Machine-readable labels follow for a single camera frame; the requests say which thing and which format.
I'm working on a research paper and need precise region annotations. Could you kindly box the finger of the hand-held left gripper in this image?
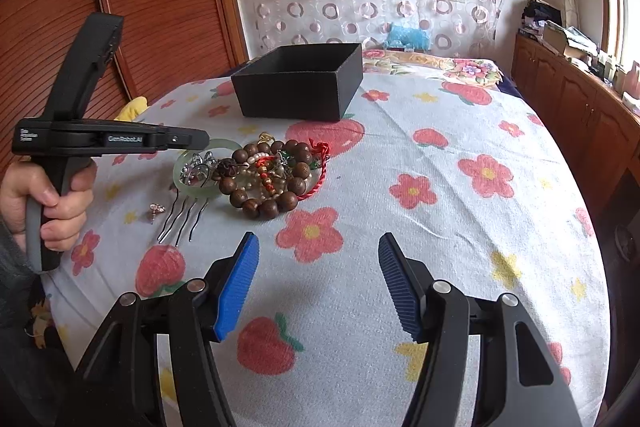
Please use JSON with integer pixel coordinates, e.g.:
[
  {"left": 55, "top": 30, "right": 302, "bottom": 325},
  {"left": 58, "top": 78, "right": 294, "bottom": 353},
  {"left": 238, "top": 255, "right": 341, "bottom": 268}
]
[{"left": 157, "top": 129, "right": 211, "bottom": 154}]

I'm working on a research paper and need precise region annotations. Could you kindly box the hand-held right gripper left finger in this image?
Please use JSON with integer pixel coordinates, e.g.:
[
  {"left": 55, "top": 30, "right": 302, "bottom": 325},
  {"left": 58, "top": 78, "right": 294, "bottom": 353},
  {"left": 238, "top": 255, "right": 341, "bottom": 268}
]
[{"left": 55, "top": 232, "right": 261, "bottom": 427}]

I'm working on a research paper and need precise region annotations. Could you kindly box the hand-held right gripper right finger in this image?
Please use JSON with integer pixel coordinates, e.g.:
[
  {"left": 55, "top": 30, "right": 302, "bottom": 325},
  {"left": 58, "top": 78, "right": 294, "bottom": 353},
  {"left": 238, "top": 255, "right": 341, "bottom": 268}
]
[{"left": 377, "top": 232, "right": 583, "bottom": 427}]

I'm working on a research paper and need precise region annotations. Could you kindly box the silver rhinestone hair comb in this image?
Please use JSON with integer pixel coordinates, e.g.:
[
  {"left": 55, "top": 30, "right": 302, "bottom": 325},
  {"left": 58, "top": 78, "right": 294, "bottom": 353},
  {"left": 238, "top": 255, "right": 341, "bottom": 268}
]
[{"left": 157, "top": 152, "right": 219, "bottom": 244}]

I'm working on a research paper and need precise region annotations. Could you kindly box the pale green jade bangle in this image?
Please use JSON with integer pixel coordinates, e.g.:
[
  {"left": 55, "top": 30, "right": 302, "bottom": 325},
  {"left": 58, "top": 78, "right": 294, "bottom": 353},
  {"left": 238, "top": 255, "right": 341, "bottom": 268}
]
[{"left": 173, "top": 139, "right": 251, "bottom": 198}]

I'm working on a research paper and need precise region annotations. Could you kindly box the white pearl bracelet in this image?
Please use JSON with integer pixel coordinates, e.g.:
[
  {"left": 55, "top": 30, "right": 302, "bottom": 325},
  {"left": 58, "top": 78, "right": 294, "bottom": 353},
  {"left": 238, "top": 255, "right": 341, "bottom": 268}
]
[{"left": 240, "top": 149, "right": 281, "bottom": 168}]

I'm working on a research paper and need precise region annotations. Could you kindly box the brown wooden bead bracelet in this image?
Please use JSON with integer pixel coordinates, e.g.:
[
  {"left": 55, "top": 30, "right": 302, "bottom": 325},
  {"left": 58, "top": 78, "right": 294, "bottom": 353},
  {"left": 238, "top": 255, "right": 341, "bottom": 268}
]
[{"left": 220, "top": 139, "right": 314, "bottom": 221}]

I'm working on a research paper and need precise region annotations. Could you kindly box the black cardboard box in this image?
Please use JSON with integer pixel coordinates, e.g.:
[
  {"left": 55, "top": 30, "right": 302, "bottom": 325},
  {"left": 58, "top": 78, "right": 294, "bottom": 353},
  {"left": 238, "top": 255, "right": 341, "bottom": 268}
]
[{"left": 231, "top": 43, "right": 364, "bottom": 122}]

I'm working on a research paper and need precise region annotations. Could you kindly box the red cord bracelet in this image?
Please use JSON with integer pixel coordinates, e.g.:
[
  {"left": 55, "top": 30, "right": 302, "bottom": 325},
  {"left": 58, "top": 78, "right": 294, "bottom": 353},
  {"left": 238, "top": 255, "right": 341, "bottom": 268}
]
[{"left": 306, "top": 138, "right": 332, "bottom": 204}]

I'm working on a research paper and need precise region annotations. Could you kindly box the person's left hand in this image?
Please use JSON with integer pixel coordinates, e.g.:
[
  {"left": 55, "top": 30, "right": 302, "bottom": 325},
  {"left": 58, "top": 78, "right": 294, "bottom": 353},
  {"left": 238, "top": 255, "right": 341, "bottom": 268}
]
[{"left": 0, "top": 157, "right": 98, "bottom": 254}]

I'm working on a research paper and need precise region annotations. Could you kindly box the yellow plush toy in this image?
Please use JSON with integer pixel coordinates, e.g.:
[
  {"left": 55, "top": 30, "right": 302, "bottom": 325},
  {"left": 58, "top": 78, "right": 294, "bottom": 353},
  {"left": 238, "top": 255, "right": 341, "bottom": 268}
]
[{"left": 114, "top": 96, "right": 149, "bottom": 122}]

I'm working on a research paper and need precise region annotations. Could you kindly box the strawberry and flower printed cloth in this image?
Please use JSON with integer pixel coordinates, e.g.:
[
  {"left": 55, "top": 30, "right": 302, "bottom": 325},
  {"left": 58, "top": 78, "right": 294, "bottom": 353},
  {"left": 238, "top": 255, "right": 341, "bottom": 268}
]
[{"left": 42, "top": 67, "right": 613, "bottom": 427}]

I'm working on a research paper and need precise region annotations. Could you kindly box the brown wooden slatted wardrobe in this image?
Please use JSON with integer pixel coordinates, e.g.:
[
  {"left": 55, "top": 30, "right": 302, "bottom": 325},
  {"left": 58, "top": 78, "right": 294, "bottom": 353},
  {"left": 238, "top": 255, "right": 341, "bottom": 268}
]
[{"left": 0, "top": 0, "right": 249, "bottom": 172}]

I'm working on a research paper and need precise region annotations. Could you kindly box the floral blanket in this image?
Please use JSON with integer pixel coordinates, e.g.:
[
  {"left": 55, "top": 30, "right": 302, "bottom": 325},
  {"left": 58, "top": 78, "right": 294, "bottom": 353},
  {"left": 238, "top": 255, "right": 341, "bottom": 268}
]
[{"left": 362, "top": 48, "right": 504, "bottom": 88}]

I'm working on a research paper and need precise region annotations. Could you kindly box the dark blue bedspread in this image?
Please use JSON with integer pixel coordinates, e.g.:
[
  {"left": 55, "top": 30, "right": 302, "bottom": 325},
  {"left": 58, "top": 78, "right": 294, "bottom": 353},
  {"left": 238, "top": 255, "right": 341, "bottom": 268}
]
[{"left": 500, "top": 74, "right": 523, "bottom": 100}]

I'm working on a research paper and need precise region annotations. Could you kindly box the blue gift bag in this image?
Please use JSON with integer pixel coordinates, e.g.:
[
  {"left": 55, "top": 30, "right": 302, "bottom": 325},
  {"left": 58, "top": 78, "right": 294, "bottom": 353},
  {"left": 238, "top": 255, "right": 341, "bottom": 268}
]
[{"left": 385, "top": 23, "right": 432, "bottom": 50}]

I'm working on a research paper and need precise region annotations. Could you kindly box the wooden cabinet row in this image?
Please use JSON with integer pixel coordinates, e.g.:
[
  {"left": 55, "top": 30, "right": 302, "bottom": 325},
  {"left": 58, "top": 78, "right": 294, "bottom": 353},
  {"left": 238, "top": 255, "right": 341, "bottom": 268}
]
[{"left": 511, "top": 32, "right": 640, "bottom": 220}]

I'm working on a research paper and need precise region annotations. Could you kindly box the pile of clutter on cabinet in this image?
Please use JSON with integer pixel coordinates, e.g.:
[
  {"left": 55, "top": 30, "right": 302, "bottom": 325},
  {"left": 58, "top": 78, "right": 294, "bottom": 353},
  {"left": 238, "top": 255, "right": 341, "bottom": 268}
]
[{"left": 518, "top": 0, "right": 640, "bottom": 110}]

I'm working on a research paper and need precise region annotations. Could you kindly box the window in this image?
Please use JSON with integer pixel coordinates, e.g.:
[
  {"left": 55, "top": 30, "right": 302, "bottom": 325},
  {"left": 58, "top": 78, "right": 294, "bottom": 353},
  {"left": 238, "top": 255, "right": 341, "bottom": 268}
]
[{"left": 595, "top": 0, "right": 640, "bottom": 75}]

